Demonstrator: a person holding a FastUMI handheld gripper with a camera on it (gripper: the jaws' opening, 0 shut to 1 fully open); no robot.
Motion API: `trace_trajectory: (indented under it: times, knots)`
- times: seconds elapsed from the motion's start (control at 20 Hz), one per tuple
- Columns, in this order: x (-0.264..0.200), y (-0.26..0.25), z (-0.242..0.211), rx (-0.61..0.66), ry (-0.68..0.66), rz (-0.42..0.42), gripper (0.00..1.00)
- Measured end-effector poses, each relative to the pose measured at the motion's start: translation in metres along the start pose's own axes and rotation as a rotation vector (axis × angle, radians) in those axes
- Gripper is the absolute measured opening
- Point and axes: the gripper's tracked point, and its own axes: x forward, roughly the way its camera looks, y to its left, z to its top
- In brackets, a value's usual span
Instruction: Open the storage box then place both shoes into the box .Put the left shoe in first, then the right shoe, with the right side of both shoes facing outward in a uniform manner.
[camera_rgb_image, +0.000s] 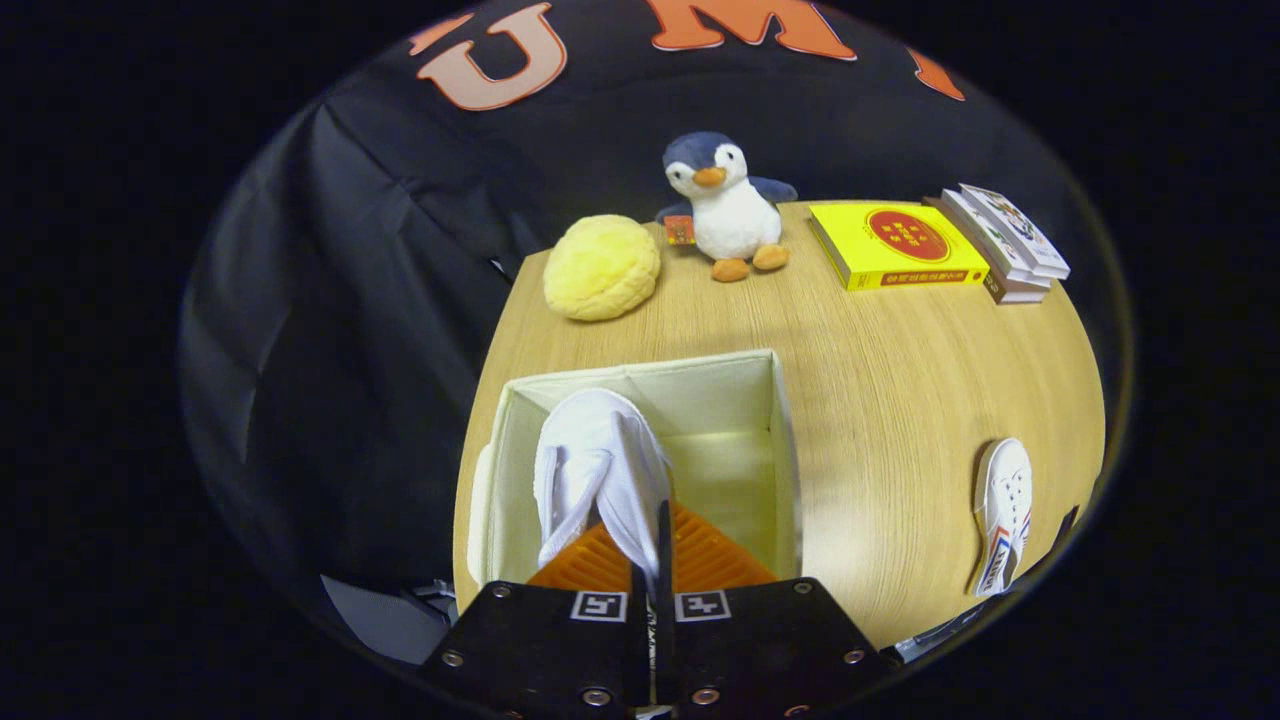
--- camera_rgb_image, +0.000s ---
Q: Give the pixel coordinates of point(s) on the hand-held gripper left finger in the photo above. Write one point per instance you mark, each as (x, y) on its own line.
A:
(540, 650)

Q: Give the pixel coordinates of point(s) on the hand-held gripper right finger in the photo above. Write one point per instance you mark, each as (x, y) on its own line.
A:
(770, 645)

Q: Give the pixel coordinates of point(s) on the white canvas shoe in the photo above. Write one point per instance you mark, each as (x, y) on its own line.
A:
(1010, 480)
(600, 450)

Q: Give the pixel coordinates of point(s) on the beige fabric storage box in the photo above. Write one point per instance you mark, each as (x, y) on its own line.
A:
(720, 400)

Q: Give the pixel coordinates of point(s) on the grey chair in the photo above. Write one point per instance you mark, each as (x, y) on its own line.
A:
(380, 620)

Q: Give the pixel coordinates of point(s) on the yellow plush bun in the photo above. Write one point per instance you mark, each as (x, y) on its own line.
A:
(600, 268)

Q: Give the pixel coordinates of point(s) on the yellow book red circle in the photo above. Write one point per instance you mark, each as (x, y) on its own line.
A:
(900, 245)

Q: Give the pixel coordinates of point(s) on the brown book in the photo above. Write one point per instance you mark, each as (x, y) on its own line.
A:
(1010, 295)

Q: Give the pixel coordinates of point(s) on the blue white penguin plush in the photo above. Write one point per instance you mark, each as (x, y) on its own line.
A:
(730, 215)

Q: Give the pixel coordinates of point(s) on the white illustrated book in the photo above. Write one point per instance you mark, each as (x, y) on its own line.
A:
(1020, 230)

